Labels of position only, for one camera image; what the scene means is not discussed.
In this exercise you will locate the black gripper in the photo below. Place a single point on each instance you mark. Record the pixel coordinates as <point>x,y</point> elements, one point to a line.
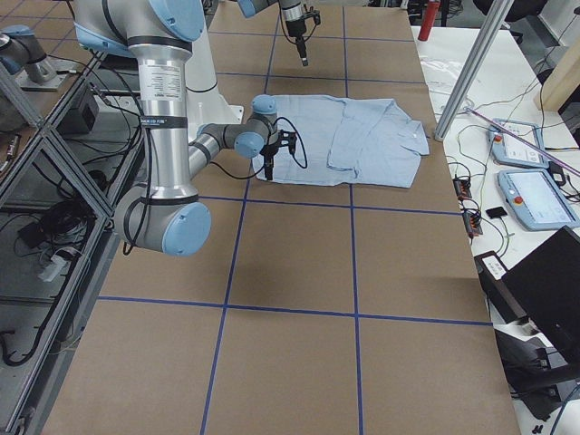
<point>270,157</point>
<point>294,25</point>

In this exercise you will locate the light blue button shirt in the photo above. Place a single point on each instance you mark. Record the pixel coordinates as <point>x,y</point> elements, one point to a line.
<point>350,141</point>

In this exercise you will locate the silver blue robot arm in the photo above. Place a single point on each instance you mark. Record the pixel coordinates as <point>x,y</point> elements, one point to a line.
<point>293,15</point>
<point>164,213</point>

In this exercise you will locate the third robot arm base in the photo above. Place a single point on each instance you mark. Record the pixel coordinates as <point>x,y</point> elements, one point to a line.
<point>26,60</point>

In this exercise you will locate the red cylinder bottle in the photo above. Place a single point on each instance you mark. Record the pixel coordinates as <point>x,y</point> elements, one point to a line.
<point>428,20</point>

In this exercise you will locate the clear plastic bag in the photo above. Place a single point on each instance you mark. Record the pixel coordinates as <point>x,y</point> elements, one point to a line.
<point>440,75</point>

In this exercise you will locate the brown paper table cover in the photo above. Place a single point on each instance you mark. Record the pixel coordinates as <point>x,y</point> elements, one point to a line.
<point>309,310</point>

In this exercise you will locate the grey box under rack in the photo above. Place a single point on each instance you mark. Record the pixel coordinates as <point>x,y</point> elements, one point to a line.
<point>82,114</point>

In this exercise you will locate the red black electronics board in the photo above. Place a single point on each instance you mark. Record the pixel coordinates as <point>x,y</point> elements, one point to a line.
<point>462,188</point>
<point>472,222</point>

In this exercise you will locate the upper blue teach pendant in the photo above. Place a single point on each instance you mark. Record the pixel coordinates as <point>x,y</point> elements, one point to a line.
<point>509,151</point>

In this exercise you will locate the blue teach pendant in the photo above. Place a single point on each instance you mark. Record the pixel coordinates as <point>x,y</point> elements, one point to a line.
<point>509,151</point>
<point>536,200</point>

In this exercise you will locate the small black square pad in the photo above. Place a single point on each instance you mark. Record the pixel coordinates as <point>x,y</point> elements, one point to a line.
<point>496,213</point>

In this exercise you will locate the white power strip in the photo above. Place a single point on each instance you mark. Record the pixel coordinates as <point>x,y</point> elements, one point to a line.
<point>55,266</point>

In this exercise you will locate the black power box with label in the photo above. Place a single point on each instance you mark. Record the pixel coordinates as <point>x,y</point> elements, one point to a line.
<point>491,271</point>

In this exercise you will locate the wooden beam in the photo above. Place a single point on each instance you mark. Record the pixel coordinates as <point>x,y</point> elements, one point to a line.
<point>561,20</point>

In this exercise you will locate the lower blue teach pendant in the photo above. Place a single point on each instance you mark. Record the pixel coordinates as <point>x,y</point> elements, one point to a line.
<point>536,200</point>

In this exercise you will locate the black monitor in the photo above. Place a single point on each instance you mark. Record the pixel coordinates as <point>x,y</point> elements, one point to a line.
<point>546,285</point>

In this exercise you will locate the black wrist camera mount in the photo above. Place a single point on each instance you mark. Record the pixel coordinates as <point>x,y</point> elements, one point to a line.
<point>311,13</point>
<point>287,139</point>

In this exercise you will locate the aluminium frame post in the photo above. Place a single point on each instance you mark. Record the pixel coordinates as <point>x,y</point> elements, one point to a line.
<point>485,38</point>

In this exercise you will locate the aluminium frame rack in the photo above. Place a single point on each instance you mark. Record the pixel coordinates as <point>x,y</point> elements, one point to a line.
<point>57,196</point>

